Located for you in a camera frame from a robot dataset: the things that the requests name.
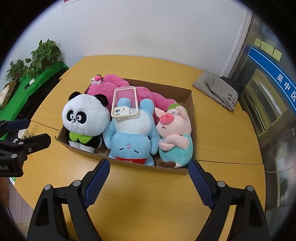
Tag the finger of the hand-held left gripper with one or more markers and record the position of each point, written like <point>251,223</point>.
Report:
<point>34,141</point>
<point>17,124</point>

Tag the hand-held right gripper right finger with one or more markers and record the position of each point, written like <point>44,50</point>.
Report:
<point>200,183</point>

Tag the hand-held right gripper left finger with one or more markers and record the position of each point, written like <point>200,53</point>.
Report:
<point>98,183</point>

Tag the brown cardboard box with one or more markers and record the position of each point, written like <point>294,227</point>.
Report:
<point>173,171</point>

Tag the light blue plush toy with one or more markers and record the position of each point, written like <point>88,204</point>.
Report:
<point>129,143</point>

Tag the panda plush toy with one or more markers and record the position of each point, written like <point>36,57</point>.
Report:
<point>85,113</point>

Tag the pink pig plush toy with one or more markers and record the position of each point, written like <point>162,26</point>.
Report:
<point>175,129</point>

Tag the white cup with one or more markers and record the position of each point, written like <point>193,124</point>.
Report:
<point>23,134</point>

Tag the shallow cardboard tray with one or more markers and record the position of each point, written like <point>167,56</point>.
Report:
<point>8,91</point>

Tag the wooden desk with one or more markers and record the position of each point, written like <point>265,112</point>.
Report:
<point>143,204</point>

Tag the green cloth side table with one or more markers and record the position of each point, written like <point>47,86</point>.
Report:
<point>44,78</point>

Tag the small potted green plant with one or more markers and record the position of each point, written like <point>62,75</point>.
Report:
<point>16,68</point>

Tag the cream clear phone case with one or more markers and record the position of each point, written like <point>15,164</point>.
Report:
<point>120,112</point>

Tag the large potted green plant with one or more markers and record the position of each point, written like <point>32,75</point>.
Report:
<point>44,54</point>

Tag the grey canvas bag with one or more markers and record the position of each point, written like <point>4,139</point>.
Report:
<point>208,84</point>

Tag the pink bear plush toy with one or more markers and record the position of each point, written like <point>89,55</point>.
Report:
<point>148,95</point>

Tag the metal framed glass door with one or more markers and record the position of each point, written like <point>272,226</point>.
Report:
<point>266,104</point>

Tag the blue door banner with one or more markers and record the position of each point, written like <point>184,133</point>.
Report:
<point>268,64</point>

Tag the yellow sticky note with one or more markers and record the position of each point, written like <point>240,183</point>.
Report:
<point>277,54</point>
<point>270,49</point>
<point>263,45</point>
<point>257,42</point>

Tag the white door frame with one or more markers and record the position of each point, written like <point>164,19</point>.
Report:
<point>240,39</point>

